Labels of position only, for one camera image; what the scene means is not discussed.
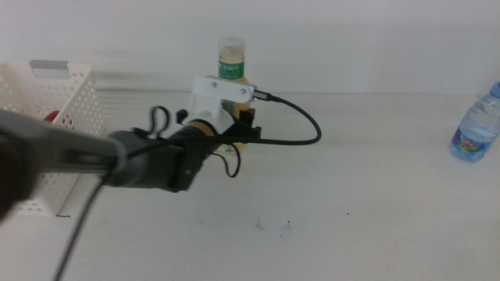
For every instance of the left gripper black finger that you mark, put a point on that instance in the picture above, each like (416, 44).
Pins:
(247, 117)
(182, 117)

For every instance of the yellow tea bottle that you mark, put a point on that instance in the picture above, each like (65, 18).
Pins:
(231, 58)

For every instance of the small water bottle blue label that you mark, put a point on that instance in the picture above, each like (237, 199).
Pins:
(474, 132)

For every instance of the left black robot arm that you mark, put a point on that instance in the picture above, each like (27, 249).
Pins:
(58, 152)

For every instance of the white perforated plastic basket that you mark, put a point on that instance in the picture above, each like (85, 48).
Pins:
(78, 97)

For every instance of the red drink can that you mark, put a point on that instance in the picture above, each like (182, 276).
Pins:
(51, 116)

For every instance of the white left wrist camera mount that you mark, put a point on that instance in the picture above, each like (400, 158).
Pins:
(211, 93)

